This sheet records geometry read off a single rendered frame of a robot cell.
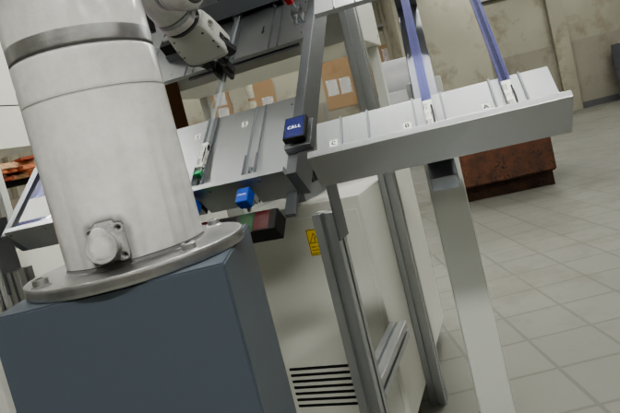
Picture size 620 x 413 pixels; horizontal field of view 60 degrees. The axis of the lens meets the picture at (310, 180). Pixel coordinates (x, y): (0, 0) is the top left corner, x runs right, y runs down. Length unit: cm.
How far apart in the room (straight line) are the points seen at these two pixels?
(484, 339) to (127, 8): 81
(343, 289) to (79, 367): 57
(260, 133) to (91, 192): 61
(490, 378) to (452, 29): 906
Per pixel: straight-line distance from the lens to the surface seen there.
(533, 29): 1145
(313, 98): 106
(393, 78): 780
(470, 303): 101
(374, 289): 126
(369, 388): 101
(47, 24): 47
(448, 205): 97
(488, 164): 411
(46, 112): 47
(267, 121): 104
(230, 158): 102
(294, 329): 136
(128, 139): 45
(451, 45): 987
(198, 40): 113
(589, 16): 1194
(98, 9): 47
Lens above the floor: 78
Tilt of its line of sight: 5 degrees down
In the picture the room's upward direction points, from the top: 14 degrees counter-clockwise
